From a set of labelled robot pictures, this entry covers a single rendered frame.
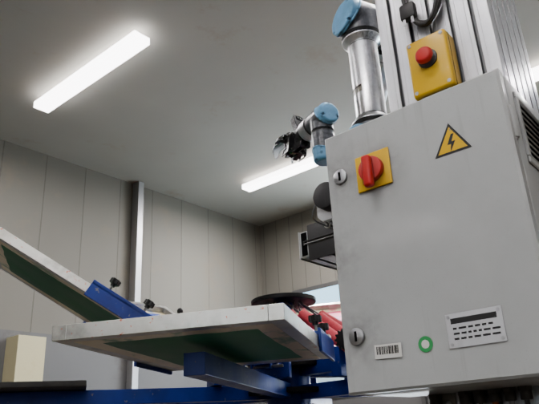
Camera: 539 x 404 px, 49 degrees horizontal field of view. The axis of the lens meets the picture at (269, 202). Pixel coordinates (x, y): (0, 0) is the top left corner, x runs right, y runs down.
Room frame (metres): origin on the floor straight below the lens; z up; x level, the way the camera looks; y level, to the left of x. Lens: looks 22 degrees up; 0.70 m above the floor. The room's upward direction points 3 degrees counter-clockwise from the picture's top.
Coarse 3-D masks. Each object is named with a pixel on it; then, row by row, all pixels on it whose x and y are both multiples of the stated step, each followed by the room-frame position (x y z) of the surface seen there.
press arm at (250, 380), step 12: (192, 360) 1.61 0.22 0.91; (204, 360) 1.60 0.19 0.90; (216, 360) 1.70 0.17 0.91; (192, 372) 1.61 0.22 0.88; (204, 372) 1.60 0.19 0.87; (216, 372) 1.69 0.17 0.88; (228, 372) 1.81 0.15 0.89; (240, 372) 1.93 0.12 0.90; (252, 372) 2.08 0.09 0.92; (228, 384) 1.92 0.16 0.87; (240, 384) 1.94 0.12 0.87; (252, 384) 2.07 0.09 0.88; (264, 384) 2.24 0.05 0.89; (276, 384) 2.43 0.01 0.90; (288, 384) 2.67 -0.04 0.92; (276, 396) 2.59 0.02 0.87; (288, 396) 2.65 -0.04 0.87
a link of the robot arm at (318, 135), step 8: (320, 128) 1.66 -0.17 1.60; (328, 128) 1.66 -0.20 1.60; (312, 136) 1.68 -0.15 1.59; (320, 136) 1.66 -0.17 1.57; (328, 136) 1.66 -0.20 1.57; (312, 144) 1.69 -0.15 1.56; (320, 144) 1.66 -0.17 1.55; (312, 152) 1.70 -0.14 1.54; (320, 152) 1.66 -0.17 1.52; (320, 160) 1.68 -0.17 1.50
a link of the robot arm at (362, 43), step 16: (352, 0) 1.38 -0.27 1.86; (336, 16) 1.45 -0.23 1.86; (352, 16) 1.39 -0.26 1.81; (368, 16) 1.40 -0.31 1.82; (336, 32) 1.44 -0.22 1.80; (352, 32) 1.41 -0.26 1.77; (368, 32) 1.40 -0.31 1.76; (352, 48) 1.43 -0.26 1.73; (368, 48) 1.41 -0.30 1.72; (352, 64) 1.44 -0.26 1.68; (368, 64) 1.41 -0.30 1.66; (352, 80) 1.45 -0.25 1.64; (368, 80) 1.41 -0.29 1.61; (368, 96) 1.41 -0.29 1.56; (368, 112) 1.41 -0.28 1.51; (384, 112) 1.43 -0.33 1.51
